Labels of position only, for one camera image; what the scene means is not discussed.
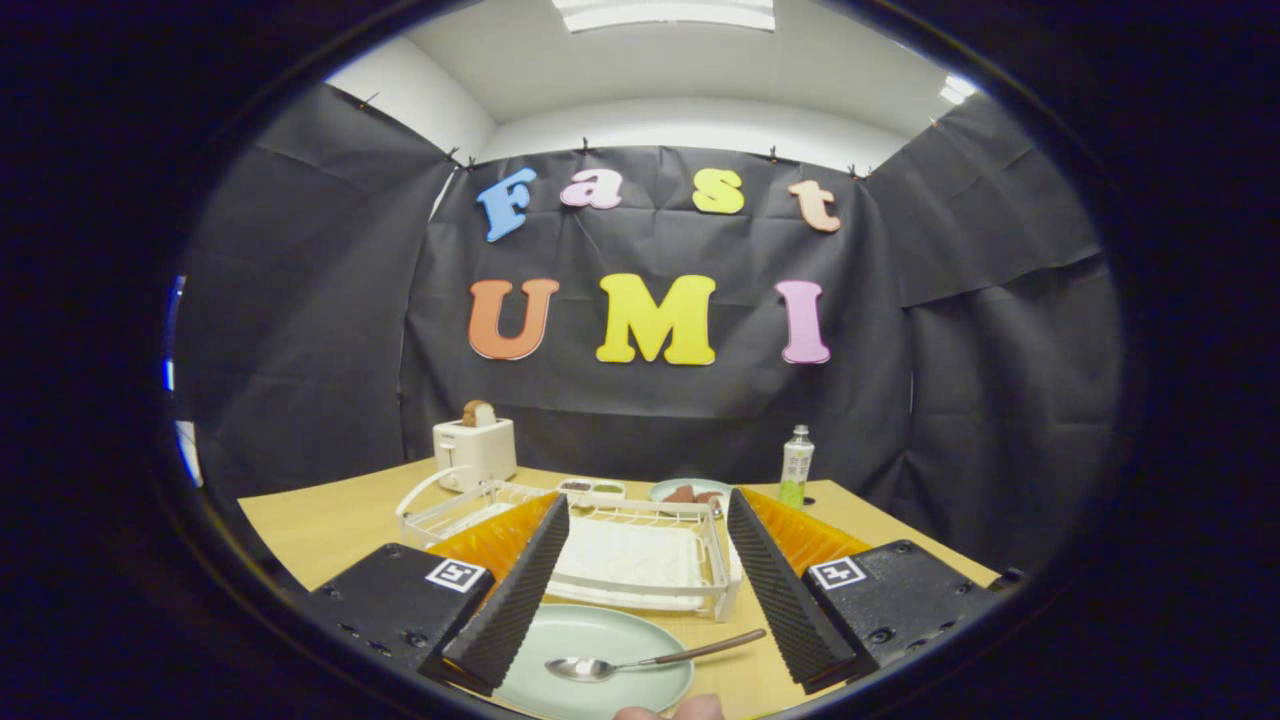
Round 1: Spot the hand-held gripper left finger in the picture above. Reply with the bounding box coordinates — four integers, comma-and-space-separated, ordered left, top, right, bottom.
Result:
305, 492, 571, 698

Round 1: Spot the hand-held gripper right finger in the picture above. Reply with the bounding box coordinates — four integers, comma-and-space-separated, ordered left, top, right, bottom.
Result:
725, 487, 1026, 696

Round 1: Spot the wooden handled metal spoon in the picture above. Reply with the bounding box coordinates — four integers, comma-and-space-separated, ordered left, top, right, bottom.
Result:
544, 628, 768, 684

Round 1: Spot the large ceiling light panel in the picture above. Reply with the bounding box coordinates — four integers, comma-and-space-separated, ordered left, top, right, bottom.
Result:
552, 0, 776, 34

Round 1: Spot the white toaster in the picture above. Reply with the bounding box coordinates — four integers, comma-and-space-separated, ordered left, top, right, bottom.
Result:
432, 417, 518, 493

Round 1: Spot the pale green meat plate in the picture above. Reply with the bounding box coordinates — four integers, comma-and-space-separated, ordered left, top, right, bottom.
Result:
648, 477, 734, 506

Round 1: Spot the green tea bottle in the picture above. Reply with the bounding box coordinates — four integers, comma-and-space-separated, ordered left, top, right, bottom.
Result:
779, 424, 816, 509

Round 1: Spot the white wire dish rack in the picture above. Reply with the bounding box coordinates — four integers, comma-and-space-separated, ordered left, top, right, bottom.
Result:
395, 465, 746, 623

